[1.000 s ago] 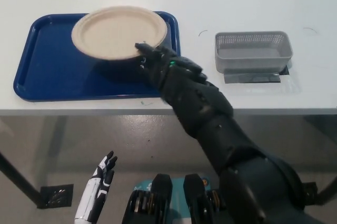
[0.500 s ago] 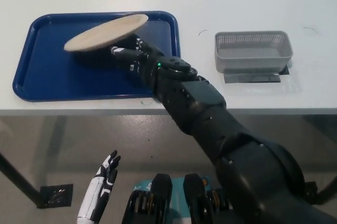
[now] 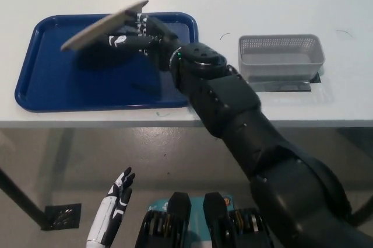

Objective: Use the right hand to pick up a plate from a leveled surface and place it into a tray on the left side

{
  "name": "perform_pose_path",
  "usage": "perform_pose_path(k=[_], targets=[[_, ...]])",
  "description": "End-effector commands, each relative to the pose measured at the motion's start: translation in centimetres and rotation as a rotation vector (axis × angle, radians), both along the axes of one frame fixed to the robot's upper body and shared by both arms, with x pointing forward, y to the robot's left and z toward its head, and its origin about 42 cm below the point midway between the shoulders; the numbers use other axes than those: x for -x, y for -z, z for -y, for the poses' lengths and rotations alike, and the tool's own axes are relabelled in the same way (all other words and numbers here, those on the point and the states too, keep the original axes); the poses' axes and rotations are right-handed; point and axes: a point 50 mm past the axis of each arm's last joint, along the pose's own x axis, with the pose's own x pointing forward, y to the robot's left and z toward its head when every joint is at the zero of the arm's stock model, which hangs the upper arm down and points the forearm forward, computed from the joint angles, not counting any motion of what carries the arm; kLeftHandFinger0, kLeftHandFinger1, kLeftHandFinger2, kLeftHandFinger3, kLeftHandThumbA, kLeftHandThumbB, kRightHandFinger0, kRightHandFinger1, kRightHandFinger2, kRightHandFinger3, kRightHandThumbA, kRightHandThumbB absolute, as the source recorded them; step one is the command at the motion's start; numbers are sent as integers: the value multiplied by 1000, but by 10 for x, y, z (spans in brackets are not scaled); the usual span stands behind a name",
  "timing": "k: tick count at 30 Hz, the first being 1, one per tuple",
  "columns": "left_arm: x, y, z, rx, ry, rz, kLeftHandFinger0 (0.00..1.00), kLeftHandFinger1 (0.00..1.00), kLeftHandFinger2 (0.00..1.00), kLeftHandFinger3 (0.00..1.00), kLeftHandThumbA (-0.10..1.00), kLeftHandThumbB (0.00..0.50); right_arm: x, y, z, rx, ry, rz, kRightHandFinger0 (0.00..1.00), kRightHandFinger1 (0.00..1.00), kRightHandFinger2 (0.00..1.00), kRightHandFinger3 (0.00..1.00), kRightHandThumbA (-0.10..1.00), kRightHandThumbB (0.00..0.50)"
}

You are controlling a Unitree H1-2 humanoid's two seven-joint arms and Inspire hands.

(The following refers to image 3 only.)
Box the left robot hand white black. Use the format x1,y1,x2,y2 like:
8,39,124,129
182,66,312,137
86,166,136,245

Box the right robot hand black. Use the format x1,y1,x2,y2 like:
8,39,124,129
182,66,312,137
98,10,180,71

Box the black robot legs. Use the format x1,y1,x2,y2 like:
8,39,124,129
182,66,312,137
147,195,234,248

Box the right black robot body block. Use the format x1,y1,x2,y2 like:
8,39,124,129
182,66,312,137
203,192,265,248

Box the blue plastic tray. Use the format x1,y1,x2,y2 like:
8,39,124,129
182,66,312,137
14,11,200,113

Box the black robot body block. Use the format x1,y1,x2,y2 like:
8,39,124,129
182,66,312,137
203,192,265,248
135,191,193,248

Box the beige paper plate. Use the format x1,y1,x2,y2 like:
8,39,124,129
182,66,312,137
60,0,150,53

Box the grey perforated basket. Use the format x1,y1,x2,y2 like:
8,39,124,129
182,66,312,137
238,34,326,82

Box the black floor tape patch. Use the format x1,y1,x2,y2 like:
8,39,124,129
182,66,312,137
40,202,82,232

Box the black table leg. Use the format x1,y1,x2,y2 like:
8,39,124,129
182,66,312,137
0,166,51,228

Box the left black robot body block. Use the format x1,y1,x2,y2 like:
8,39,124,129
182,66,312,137
135,191,193,248

